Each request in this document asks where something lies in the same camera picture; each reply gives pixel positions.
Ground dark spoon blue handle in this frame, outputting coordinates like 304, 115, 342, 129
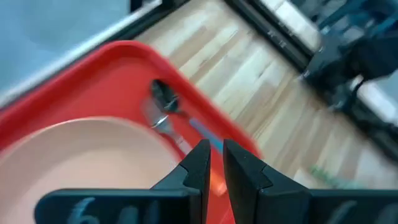
150, 78, 225, 154

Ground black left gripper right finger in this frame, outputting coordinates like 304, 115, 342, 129
223, 138, 398, 224

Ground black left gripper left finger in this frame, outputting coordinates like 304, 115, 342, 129
34, 138, 212, 224

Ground red plastic tray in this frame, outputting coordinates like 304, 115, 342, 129
0, 40, 262, 224

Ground small green potted plant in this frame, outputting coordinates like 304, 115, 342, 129
310, 164, 354, 190

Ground pink round plate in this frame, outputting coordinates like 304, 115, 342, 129
0, 116, 183, 224

